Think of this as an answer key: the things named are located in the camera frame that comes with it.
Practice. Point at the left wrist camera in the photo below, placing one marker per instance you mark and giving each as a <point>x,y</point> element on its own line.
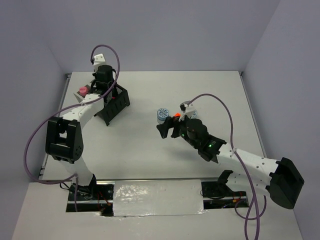
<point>97,61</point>

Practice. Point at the black slotted organizer box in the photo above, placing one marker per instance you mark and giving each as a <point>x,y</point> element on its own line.
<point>114,106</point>

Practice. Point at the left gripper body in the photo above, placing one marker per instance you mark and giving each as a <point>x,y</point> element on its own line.
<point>95,75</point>

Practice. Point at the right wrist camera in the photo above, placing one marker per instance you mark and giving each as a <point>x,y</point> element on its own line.
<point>187,109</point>

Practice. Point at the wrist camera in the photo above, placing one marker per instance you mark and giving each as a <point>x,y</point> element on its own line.
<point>97,61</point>
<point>187,109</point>

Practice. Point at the orange highlighter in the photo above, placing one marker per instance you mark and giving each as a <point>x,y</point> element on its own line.
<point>177,115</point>

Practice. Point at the white slotted organizer box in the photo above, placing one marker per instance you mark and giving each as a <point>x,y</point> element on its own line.
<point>78,97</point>

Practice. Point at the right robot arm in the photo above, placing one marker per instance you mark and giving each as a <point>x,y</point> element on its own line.
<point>240,169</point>

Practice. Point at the blue slime jar left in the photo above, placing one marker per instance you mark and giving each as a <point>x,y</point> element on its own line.
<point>162,114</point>

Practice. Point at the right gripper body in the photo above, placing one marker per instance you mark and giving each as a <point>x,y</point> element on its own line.
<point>180,129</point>

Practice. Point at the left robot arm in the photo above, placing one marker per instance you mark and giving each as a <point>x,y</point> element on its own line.
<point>64,140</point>

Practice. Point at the pink cap pen tube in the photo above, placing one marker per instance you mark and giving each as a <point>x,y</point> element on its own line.
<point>83,91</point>

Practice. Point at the silver tape panel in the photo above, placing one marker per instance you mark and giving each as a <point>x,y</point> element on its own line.
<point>157,198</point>

